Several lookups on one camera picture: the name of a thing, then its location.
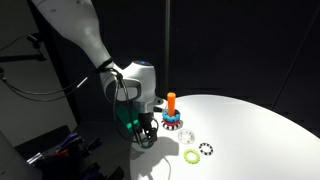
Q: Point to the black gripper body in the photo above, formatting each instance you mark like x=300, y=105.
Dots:
x=146, y=121

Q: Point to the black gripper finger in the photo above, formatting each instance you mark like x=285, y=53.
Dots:
x=153, y=136
x=139, y=137

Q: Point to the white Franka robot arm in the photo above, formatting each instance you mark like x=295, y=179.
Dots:
x=83, y=30

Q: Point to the black spring clamp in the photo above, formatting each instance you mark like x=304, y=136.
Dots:
x=93, y=144

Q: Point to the dark vertical pole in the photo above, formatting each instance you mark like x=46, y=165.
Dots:
x=167, y=43

